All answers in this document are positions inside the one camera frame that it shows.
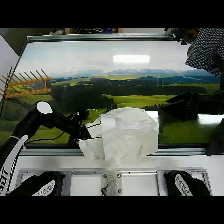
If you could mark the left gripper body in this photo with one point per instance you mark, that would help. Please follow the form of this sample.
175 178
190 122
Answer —
80 133

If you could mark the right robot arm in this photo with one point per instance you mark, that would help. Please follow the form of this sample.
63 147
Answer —
181 106

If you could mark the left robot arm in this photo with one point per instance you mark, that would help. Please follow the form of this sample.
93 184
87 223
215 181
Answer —
13 156

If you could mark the black white dotted garment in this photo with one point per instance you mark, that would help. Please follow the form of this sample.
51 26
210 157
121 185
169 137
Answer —
206 50

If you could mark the silver frame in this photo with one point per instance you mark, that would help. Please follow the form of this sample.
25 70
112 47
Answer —
186 152

